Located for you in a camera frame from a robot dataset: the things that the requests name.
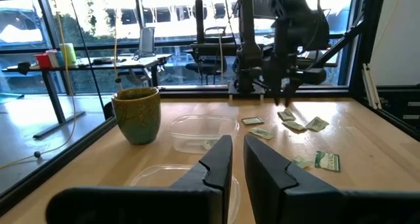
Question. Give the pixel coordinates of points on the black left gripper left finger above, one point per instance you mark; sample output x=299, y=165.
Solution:
x=210, y=191

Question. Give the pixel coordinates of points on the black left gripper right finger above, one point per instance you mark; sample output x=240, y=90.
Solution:
x=272, y=191

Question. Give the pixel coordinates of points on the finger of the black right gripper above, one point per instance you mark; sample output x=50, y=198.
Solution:
x=289, y=94
x=276, y=92

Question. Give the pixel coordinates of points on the green white sweetener packet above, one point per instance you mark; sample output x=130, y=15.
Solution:
x=327, y=161
x=286, y=115
x=261, y=133
x=293, y=125
x=252, y=120
x=210, y=144
x=317, y=123

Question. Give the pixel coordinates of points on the clear plastic container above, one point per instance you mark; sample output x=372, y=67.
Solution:
x=154, y=176
x=197, y=128

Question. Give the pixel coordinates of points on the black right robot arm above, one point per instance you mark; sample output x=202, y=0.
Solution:
x=249, y=59

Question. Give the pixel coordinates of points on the black office chair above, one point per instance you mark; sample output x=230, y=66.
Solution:
x=206, y=66

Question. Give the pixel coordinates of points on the white metal strips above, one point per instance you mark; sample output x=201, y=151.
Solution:
x=370, y=86

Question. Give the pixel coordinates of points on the green glass jar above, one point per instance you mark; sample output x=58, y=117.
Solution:
x=136, y=115

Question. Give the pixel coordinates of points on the black equipment case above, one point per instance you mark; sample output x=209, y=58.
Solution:
x=397, y=102

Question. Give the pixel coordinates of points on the grey office chair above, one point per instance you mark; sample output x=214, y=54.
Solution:
x=146, y=41

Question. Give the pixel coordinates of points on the yellow-green roll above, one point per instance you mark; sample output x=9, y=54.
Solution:
x=70, y=51

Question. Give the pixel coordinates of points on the white and blue box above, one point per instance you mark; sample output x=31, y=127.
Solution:
x=55, y=58

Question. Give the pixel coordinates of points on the red box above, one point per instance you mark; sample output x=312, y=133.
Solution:
x=42, y=61

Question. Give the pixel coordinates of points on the black window frame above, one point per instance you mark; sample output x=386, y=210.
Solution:
x=199, y=13

